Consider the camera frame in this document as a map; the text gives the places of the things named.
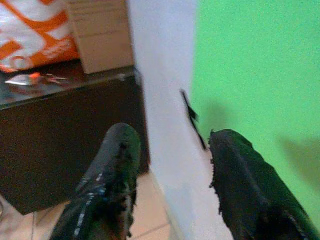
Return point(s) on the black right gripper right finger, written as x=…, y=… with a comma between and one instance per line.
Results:
x=245, y=180

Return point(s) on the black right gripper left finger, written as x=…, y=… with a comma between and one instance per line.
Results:
x=110, y=170

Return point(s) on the dark brown glossy cabinet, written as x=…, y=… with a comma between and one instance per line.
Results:
x=62, y=137

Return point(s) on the short black tape strip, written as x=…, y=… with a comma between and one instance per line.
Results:
x=192, y=115

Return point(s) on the small silver orange packet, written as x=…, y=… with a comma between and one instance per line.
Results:
x=17, y=80

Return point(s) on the brown cardboard box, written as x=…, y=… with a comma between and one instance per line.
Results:
x=100, y=37

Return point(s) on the orange and white plastic bag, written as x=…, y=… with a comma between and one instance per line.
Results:
x=37, y=30

